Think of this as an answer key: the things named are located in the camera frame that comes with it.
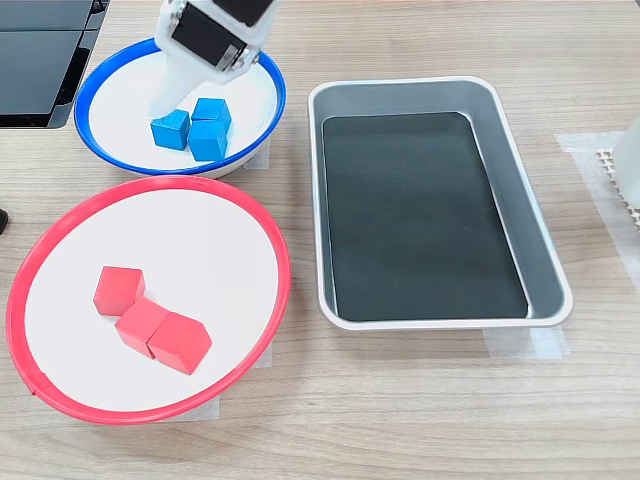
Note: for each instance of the blue cube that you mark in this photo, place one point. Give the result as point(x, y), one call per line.
point(210, 109)
point(170, 130)
point(207, 141)

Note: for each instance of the red cube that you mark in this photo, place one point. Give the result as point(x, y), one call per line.
point(117, 290)
point(177, 342)
point(140, 320)

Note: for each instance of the blue-rimmed white plate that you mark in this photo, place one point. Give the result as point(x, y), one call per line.
point(120, 115)

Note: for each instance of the translucent tape strip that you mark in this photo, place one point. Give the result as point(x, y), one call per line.
point(260, 160)
point(265, 357)
point(525, 345)
point(212, 410)

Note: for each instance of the black flat device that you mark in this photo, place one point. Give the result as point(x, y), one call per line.
point(35, 70)

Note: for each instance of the black rounded object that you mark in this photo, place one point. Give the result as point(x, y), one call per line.
point(3, 222)

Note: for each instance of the black tray mat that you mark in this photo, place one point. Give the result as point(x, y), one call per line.
point(410, 225)

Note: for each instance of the red-rimmed white plate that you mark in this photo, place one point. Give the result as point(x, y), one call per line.
point(100, 375)

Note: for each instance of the steel tray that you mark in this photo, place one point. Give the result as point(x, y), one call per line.
point(545, 280)

